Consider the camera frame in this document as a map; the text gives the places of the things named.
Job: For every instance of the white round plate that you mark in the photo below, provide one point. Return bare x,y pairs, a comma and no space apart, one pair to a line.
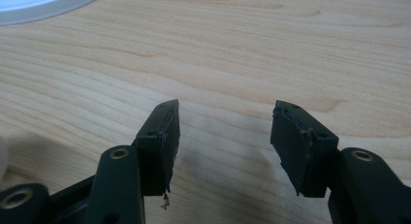
42,6

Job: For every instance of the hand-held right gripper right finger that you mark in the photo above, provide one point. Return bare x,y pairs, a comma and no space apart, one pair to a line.
307,149

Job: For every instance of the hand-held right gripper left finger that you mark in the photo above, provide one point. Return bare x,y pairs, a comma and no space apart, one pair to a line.
158,153

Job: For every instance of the white translucent object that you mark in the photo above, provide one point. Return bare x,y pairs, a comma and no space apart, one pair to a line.
2,161

